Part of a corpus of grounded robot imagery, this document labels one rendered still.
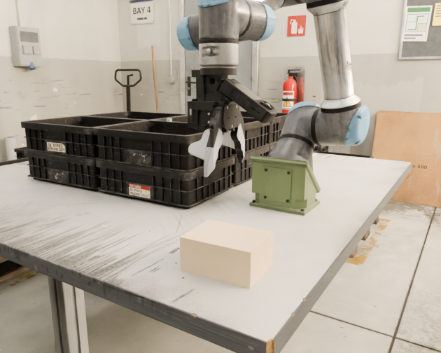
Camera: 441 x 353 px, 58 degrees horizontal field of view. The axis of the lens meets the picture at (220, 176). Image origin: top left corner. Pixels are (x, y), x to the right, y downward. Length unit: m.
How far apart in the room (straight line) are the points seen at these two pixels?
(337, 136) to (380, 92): 3.00
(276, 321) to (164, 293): 0.22
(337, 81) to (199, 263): 0.66
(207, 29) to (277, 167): 0.56
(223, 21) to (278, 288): 0.51
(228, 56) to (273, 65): 3.80
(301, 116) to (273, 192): 0.26
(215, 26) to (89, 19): 4.90
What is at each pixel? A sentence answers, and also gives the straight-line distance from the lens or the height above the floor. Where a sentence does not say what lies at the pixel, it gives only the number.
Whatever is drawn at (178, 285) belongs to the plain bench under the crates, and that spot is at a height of 0.70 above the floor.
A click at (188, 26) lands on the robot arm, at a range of 0.94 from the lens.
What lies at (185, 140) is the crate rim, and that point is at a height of 0.92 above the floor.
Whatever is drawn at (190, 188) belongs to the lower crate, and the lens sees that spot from 1.22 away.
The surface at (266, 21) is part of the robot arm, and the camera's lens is 0.87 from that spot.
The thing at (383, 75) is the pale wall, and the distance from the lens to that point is 4.21.
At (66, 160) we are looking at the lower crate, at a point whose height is 0.80.
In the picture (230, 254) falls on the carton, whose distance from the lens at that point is 0.78.
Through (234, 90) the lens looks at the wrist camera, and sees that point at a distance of 0.76.
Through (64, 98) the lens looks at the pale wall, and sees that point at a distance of 5.28.
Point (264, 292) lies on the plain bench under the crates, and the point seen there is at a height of 0.70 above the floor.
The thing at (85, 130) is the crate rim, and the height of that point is 0.92.
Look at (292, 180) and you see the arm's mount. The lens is 1.19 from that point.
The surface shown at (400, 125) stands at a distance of 4.03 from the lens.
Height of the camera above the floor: 1.09
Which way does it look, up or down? 14 degrees down
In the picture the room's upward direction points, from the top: straight up
